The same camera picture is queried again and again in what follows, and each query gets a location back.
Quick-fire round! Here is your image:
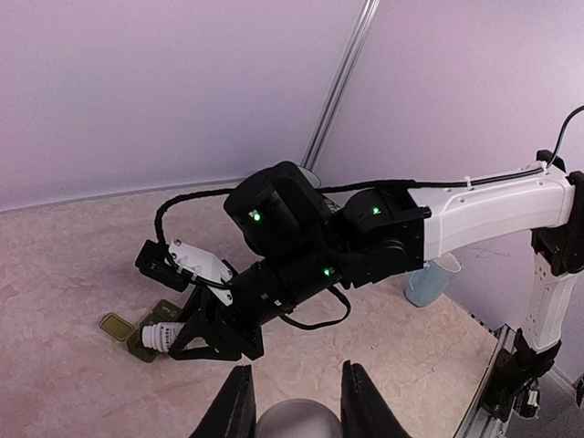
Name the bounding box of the white pill bottle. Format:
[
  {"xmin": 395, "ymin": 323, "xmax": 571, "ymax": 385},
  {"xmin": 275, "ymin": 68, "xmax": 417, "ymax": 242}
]
[{"xmin": 141, "ymin": 322, "xmax": 185, "ymax": 353}]

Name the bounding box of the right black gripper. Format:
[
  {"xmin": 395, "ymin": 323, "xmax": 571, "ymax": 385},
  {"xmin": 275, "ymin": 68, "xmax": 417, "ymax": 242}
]
[{"xmin": 169, "ymin": 287, "xmax": 265, "ymax": 361}]

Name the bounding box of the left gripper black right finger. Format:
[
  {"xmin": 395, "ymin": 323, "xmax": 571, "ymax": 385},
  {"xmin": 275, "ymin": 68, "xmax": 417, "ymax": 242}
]
[{"xmin": 340, "ymin": 360, "xmax": 411, "ymax": 438}]

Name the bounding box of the right aluminium frame post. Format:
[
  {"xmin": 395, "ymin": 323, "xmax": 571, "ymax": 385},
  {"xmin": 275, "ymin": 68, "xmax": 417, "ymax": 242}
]
[{"xmin": 300, "ymin": 0, "xmax": 381, "ymax": 171}]

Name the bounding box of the green pill organizer box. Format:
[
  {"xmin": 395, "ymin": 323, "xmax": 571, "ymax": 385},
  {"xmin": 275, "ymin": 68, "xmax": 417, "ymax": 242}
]
[{"xmin": 99, "ymin": 299, "xmax": 182, "ymax": 363}]

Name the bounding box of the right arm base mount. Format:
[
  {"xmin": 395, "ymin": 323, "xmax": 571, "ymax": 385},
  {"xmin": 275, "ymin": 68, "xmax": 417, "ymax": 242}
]
[{"xmin": 480, "ymin": 349, "xmax": 538, "ymax": 422}]

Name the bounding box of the front aluminium rail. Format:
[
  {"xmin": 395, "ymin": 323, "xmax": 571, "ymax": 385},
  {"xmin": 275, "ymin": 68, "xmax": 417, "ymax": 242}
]
[{"xmin": 451, "ymin": 323, "xmax": 521, "ymax": 438}]

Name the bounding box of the light blue mug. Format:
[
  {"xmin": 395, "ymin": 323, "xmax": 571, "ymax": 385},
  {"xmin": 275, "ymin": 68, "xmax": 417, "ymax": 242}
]
[{"xmin": 404, "ymin": 253, "xmax": 462, "ymax": 308}]

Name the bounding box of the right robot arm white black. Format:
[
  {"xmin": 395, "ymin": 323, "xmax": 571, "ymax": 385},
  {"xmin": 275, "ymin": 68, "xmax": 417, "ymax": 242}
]
[{"xmin": 140, "ymin": 150, "xmax": 583, "ymax": 421}]

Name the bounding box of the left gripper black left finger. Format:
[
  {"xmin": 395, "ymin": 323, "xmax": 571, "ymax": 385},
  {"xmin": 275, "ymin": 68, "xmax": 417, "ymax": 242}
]
[{"xmin": 193, "ymin": 365, "xmax": 256, "ymax": 438}]

